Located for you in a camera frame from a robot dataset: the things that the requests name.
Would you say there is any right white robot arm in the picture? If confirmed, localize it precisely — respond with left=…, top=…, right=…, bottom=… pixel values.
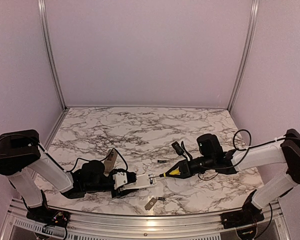
left=160, top=128, right=300, bottom=224

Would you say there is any front aluminium table rail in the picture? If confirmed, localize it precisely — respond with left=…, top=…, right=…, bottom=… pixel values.
left=0, top=199, right=291, bottom=240

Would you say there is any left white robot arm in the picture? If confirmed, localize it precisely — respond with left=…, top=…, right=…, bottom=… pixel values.
left=0, top=129, right=137, bottom=223

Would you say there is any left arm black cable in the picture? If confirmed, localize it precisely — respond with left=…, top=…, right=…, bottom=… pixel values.
left=64, top=148, right=129, bottom=173

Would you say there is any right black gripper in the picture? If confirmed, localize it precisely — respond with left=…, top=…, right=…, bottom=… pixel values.
left=165, top=154, right=215, bottom=179

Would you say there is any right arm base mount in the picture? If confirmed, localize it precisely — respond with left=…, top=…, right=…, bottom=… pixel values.
left=220, top=189, right=265, bottom=229

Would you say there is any yellow handle screwdriver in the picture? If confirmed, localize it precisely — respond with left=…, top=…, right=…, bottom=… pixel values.
left=153, top=169, right=181, bottom=178

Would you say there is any left aluminium frame post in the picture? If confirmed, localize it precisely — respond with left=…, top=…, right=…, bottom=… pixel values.
left=37, top=0, right=67, bottom=112

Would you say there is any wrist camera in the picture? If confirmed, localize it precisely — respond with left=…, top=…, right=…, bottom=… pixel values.
left=112, top=172, right=137, bottom=190
left=171, top=141, right=190, bottom=161

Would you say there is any grey battery compartment cover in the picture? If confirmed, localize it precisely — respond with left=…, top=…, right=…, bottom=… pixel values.
left=144, top=197, right=158, bottom=211

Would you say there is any right aluminium frame post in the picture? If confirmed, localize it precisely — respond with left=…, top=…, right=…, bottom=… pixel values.
left=227, top=0, right=260, bottom=113

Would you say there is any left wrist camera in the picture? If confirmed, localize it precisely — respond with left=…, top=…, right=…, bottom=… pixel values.
left=112, top=172, right=137, bottom=190

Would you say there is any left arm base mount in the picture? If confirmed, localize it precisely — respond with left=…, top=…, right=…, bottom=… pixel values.
left=26, top=196, right=70, bottom=228

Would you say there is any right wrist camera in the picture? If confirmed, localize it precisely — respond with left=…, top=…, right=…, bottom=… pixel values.
left=171, top=141, right=190, bottom=161

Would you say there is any aluminium frame post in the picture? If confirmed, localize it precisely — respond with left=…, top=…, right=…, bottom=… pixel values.
left=227, top=0, right=260, bottom=113
left=37, top=0, right=67, bottom=112

